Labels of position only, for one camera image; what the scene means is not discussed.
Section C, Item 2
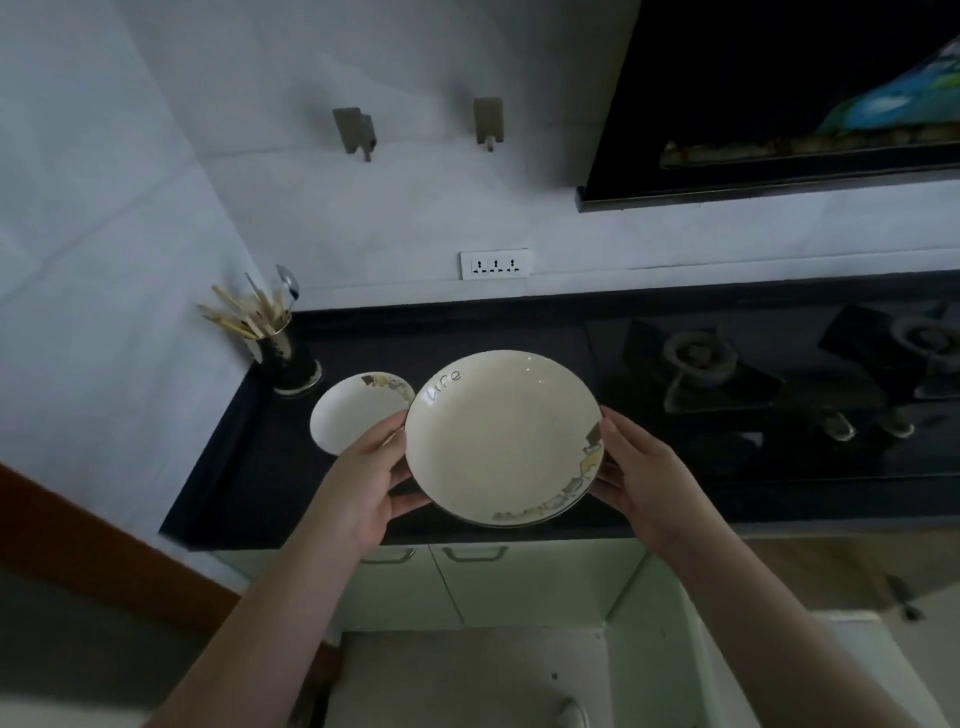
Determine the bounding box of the person's left hand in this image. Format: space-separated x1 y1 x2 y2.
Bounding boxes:
296 408 436 564

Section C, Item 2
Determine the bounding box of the person's right hand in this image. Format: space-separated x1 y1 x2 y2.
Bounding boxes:
592 406 733 560

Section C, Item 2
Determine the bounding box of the white plate with cartoon print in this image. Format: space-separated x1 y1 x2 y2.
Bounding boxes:
309 371 416 457
404 349 606 529

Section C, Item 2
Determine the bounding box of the person's right forearm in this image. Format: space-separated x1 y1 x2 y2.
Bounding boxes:
663 524 924 728

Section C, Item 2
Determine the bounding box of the person's left forearm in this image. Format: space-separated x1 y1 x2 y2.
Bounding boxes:
146 524 369 728

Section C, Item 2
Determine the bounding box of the black countertop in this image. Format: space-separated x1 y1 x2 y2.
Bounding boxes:
158 269 960 553

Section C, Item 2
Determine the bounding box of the black glass gas stove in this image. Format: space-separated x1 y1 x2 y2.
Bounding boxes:
584 296 960 489

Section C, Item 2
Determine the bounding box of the pale green lower cupboard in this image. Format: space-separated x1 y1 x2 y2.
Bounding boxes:
213 536 650 635

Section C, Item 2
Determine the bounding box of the bundle of wooden chopsticks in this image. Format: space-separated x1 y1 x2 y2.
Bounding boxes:
196 273 290 340

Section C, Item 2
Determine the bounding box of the glass sliding door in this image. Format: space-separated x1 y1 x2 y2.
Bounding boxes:
0 562 196 728

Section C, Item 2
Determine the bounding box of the black range hood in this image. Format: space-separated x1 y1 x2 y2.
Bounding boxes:
575 0 960 214

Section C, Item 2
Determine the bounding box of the colourful hood sticker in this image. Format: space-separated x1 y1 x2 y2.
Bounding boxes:
817 37 960 136

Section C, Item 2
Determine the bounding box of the small white wall socket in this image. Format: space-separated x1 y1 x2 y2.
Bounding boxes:
459 248 532 282

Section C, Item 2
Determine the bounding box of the brown wooden door frame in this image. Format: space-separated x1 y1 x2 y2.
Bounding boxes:
0 461 241 639

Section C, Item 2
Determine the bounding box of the grey metal wall hook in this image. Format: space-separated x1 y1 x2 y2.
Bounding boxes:
332 107 378 163
473 96 505 153

